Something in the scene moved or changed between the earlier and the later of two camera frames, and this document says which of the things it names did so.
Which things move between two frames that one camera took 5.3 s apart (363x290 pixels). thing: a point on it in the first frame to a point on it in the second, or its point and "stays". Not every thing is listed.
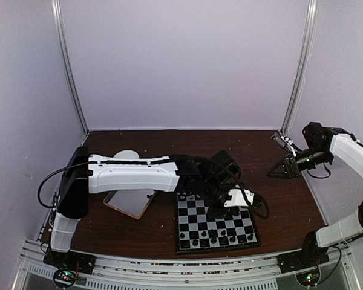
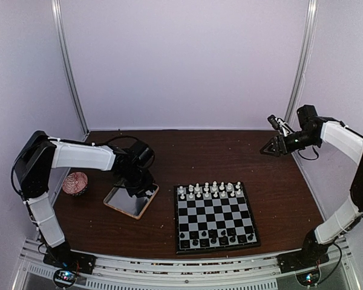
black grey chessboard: x=196 y=232 stays
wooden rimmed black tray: x=133 y=203 stays
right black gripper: x=288 y=166 to x=276 y=151
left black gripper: x=214 y=213 to x=140 y=192
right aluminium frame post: x=301 y=66 stays
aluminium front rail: x=339 y=269 stays
